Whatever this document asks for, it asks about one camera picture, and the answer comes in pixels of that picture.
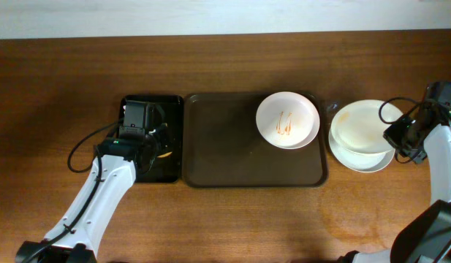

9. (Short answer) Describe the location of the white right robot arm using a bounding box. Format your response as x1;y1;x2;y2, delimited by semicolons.
338;106;451;263

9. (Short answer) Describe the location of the black water tray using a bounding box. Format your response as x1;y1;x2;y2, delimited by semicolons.
119;94;183;183

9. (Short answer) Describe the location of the green and yellow sponge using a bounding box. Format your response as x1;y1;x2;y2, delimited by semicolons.
157;151;173;159

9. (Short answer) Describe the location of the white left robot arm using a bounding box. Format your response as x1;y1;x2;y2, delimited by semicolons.
15;123;175;262

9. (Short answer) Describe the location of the brown serving tray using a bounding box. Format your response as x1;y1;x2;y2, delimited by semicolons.
181;92;328;188

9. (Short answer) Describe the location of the white plate with sauce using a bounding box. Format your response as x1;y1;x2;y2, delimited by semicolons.
330;99;403;154

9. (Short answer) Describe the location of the pink-rimmed plate with sauce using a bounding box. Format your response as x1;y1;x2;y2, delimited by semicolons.
255;91;321;150

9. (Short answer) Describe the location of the pale blue plate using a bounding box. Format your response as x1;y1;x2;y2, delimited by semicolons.
328;133;395;173

